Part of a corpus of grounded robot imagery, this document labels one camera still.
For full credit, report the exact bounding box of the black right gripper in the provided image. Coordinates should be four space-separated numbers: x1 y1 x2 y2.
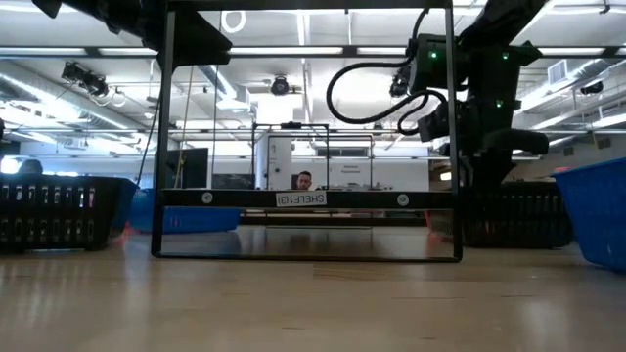
418 100 552 190

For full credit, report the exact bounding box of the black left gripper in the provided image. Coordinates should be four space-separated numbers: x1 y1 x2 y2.
63 0 234 68

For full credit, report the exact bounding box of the black plastic slotted basket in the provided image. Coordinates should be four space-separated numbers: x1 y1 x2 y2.
429 181 574 249
0 174 140 254

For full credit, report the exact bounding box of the blue plastic slotted basket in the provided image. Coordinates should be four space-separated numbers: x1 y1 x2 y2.
551 156 626 273
127 188 243 235

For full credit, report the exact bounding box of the white shelf label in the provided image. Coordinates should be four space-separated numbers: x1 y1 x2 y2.
275 190 328 208

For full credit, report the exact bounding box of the round black ceiling device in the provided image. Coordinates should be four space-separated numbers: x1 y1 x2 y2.
270 75 291 97

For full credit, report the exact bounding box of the black computer monitor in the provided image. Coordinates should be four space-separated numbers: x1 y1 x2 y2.
164 147 210 191

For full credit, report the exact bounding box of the white air vent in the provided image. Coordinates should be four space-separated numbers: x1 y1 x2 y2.
546 58 569 87

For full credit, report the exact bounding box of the white cabinet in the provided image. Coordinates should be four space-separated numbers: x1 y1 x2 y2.
253 136 294 191

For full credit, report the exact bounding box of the black overhead beam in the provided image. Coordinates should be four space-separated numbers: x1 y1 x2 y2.
0 45 626 60

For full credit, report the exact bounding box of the person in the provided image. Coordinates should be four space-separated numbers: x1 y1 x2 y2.
294 169 317 192
17 158 45 176

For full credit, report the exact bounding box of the white ceiling ring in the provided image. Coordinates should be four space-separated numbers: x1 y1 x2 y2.
220 9 247 34

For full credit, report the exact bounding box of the black hanging cable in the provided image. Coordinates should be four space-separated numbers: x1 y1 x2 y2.
135 97 162 187

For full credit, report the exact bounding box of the black ceiling device with cable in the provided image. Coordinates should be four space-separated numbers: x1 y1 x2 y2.
389 63 415 99

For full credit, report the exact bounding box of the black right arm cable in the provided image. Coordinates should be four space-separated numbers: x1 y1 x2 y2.
326 8 449 138

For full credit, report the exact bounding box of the black frame wooden shelf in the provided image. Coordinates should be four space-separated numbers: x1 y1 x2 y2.
150 0 465 264

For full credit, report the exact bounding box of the black background metal frame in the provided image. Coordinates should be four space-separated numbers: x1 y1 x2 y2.
251 121 376 192

